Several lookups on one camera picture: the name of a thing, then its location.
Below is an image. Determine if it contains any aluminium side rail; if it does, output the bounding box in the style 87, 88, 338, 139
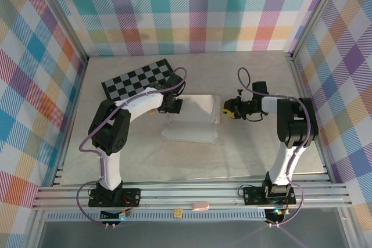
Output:
52, 60, 88, 186
289, 53, 332, 184

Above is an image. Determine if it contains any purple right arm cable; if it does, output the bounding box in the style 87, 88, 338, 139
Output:
237, 67, 318, 227

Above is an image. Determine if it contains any aluminium front rail frame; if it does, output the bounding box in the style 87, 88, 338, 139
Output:
31, 182, 354, 211

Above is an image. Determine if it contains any aluminium frame post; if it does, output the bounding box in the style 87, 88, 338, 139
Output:
287, 0, 349, 63
28, 0, 90, 70

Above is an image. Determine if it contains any white paper box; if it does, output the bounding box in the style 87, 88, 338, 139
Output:
160, 94, 222, 145

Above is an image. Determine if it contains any black and grey chessboard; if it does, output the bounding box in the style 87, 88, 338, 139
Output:
101, 58, 175, 102

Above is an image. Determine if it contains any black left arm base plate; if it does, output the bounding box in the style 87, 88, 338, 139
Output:
88, 187, 142, 207

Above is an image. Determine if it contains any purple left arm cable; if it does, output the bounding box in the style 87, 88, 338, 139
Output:
76, 66, 187, 227

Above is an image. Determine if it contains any small controller board with LED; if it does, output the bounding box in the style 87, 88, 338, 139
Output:
266, 207, 288, 223
100, 209, 132, 220

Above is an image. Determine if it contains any perforated grey cable duct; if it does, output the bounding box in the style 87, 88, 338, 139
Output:
45, 211, 267, 223

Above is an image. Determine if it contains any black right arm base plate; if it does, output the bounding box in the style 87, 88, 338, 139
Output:
242, 185, 296, 206

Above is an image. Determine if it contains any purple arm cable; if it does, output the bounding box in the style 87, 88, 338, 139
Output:
237, 67, 318, 227
76, 66, 187, 227

